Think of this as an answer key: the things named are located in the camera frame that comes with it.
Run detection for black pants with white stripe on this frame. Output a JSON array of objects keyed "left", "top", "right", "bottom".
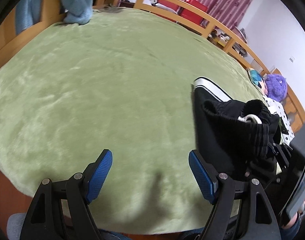
[{"left": 193, "top": 77, "right": 281, "bottom": 180}]

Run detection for person's right hand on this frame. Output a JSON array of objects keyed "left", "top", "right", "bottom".
[{"left": 281, "top": 212, "right": 300, "bottom": 230}]

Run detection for white floral pillow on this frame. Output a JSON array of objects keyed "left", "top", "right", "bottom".
[{"left": 264, "top": 96, "right": 295, "bottom": 146}]

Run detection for purple plush toy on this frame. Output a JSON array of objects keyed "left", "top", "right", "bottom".
[{"left": 264, "top": 74, "right": 287, "bottom": 102}]

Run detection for green plush bed blanket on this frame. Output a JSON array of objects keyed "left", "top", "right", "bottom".
[{"left": 0, "top": 8, "right": 261, "bottom": 235}]

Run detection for red chair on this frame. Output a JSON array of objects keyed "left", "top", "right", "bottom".
[{"left": 155, "top": 0, "right": 208, "bottom": 25}]

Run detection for blue folded cloth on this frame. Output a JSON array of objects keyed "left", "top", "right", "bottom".
[{"left": 15, "top": 0, "right": 42, "bottom": 35}]

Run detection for wooden bed frame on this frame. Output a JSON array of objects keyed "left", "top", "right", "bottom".
[{"left": 0, "top": 0, "right": 305, "bottom": 133}]

